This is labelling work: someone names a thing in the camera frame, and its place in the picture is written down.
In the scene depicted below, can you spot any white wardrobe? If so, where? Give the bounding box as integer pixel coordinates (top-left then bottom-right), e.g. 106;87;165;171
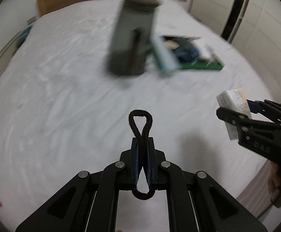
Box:
190;0;281;98

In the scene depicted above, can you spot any white cloth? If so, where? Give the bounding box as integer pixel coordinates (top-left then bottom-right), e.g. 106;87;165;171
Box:
199;44;212;60

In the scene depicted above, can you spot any white bed duvet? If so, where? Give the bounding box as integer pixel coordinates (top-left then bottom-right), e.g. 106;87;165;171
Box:
0;0;270;231

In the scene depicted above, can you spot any radiator cover panel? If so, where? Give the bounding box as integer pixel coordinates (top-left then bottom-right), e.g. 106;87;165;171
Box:
0;32;21;77

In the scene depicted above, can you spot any tissue packet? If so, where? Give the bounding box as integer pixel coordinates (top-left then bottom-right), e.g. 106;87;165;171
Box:
216;87;254;141

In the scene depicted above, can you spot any person's right hand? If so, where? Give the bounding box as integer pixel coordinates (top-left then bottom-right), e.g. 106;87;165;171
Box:
268;162;281;203

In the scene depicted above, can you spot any black hair band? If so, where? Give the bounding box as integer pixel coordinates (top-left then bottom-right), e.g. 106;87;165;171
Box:
128;109;155;200

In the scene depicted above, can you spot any dark grey lidded pitcher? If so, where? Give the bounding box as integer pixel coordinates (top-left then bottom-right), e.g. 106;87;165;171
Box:
107;0;159;76

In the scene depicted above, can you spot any beige makeup sponge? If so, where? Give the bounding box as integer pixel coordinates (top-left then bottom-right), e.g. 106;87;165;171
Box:
165;40;180;50

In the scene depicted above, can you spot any blue cloth on nightstand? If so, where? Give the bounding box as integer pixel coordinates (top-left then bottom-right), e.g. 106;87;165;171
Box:
17;25;32;47

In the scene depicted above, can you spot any green tray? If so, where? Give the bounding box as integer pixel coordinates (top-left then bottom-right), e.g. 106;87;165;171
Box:
151;35;224;72

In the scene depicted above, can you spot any dark teal towel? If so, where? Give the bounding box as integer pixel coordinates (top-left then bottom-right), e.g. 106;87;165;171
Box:
173;38;200;63

